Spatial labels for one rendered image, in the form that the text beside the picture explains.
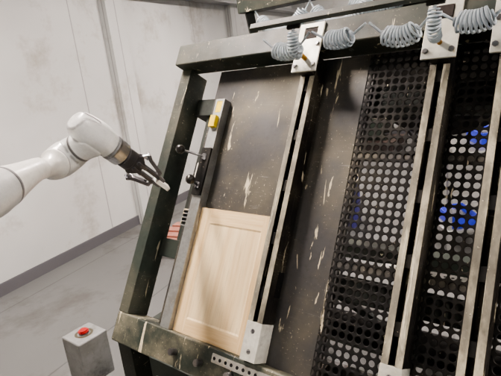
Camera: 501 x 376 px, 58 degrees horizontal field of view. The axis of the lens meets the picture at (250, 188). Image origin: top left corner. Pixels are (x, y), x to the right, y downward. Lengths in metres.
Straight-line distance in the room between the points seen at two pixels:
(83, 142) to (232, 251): 0.65
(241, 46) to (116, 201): 4.20
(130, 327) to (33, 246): 3.26
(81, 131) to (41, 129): 3.65
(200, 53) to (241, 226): 0.80
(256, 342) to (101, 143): 0.81
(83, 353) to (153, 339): 0.25
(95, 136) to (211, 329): 0.78
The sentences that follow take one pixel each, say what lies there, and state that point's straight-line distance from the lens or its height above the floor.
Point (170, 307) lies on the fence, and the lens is 1.83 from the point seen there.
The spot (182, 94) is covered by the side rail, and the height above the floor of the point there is 1.74.
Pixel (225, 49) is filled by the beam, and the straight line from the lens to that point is 1.96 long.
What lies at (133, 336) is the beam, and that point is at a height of 0.84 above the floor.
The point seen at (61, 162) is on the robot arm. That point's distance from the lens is 1.57.
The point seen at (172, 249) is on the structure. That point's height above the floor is 1.12.
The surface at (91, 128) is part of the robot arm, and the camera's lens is 1.52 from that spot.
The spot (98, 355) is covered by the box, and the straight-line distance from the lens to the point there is 1.90.
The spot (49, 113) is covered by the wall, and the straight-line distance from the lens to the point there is 5.24.
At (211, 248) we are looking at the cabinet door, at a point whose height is 1.17.
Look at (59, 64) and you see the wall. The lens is 5.41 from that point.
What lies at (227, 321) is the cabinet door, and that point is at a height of 0.97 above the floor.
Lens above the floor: 1.83
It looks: 15 degrees down
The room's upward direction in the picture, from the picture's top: 7 degrees counter-clockwise
